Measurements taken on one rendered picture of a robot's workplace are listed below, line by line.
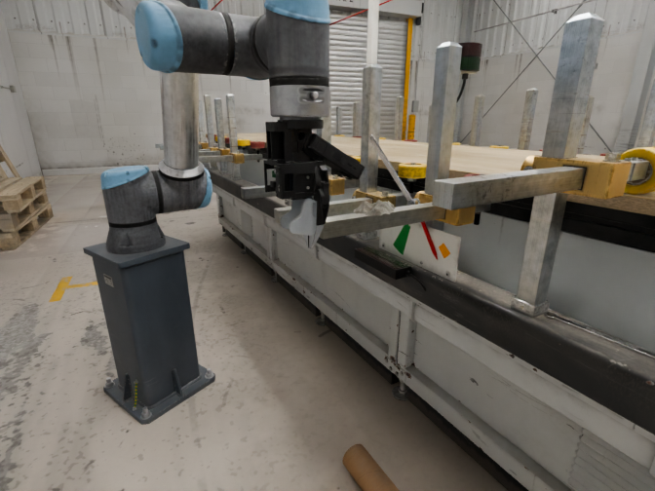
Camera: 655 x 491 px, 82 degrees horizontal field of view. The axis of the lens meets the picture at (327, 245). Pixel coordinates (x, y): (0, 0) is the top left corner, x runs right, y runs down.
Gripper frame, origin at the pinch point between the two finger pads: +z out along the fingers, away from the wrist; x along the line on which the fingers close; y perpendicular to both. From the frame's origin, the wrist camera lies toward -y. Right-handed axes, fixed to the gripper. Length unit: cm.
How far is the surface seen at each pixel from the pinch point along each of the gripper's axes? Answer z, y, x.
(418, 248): 8.5, -30.3, -5.3
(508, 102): -56, -815, -548
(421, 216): -1.6, -23.6, 1.5
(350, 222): -2.7, -6.6, 1.5
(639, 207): -6, -49, 27
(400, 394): 81, -55, -34
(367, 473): 75, -21, -8
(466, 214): -1.6, -32.5, 5.0
